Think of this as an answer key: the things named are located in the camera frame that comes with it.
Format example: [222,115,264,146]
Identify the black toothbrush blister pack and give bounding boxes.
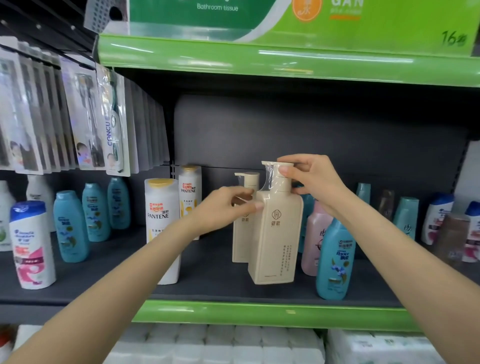
[60,55,108,170]

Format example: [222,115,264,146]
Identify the pink shampoo bottle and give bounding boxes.
[301,200,335,277]

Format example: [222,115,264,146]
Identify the teal white-print bottle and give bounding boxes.
[392,197,420,241]

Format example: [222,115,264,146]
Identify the white blue-cap shampoo bottle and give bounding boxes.
[461,201,480,263]
[420,193,455,246]

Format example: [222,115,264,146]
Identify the teal blue-flower shampoo bottle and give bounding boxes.
[315,217,356,301]

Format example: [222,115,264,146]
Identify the grey perforated hang tab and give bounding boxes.
[83,0,131,35]

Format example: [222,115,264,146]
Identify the white green-label bottle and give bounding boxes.
[0,181,17,252]

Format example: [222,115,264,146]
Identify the row of grey card packs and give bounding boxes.
[123,77,172,174]

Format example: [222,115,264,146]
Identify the large beige pump bottle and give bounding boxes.
[247,161,304,286]

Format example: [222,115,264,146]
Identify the large white yellow-cap shampoo bottle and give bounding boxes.
[144,178,182,286]

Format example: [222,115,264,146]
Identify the slim teal bottle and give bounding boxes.
[355,183,371,205]

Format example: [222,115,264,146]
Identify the green shelf edge strip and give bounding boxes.
[131,299,421,333]
[97,34,480,89]

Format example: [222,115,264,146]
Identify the small beige pump bottle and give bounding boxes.
[232,172,260,263]

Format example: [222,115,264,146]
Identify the row of hanging toothbrush packs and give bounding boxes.
[0,36,77,175]

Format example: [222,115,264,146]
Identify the person's right forearm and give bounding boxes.
[325,195,480,364]

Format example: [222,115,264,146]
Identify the dark grey shelf board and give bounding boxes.
[0,223,480,309]

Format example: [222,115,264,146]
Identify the white toilet roll pack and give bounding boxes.
[103,323,326,364]

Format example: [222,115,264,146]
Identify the person's left forearm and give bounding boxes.
[0,219,205,364]

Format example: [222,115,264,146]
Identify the green bathroom tissue package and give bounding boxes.
[127,0,480,58]

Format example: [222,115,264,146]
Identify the person's right hand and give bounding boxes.
[279,154,355,211]

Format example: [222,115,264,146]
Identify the plain white bottle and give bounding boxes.
[26,175,56,233]

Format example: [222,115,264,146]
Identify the slim brown bottle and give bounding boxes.
[377,189,395,222]

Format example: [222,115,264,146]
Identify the brown translucent bottle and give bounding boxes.
[431,213,472,269]

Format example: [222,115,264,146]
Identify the printed white tissue pack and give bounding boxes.
[325,329,448,364]

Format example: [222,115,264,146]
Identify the person's left hand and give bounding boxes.
[189,186,264,238]

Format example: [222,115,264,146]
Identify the small white yellow-cap shampoo bottle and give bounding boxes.
[178,165,203,241]

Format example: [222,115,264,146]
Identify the white blue-cap pink-label bottle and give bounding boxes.
[9,201,57,290]

